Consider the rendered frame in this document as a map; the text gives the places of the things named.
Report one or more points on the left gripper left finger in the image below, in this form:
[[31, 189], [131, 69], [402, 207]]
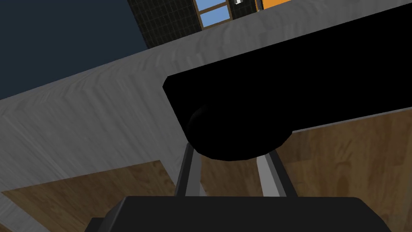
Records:
[[190, 180]]

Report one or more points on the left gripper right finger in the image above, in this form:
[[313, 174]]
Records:
[[273, 180]]

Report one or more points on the black round knob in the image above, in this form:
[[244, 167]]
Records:
[[233, 141]]

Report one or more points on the wooden framed window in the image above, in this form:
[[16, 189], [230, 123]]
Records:
[[215, 16]]

